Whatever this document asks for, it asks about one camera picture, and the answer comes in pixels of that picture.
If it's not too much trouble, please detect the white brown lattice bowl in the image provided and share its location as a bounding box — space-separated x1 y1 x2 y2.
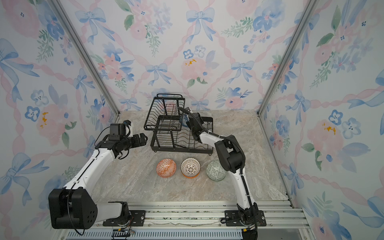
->
181 158 201 179

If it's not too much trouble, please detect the right aluminium corner post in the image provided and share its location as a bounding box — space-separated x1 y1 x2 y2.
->
257 0 318 117

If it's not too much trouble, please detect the green patterned bowl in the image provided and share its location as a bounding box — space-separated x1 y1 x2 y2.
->
206 160 227 182

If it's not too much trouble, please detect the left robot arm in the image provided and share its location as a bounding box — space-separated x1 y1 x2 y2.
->
48 120 148 232

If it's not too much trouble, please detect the pink patterned bowl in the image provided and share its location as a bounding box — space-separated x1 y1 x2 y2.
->
156 159 177 178

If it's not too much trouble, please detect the aluminium corner post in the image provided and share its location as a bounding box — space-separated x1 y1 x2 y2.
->
48 1 120 117
257 0 318 117

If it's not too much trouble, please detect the blue floral bowl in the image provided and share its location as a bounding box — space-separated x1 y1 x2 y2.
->
180 114 190 128

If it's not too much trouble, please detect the left aluminium corner post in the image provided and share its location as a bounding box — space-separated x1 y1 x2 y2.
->
48 1 120 117

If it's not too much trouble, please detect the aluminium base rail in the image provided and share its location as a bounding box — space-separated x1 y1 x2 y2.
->
54 200 315 240

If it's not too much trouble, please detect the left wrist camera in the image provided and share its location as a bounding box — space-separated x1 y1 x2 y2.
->
123 120 133 138

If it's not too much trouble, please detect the black wire dish rack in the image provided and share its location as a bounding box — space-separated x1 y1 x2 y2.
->
144 94 214 155

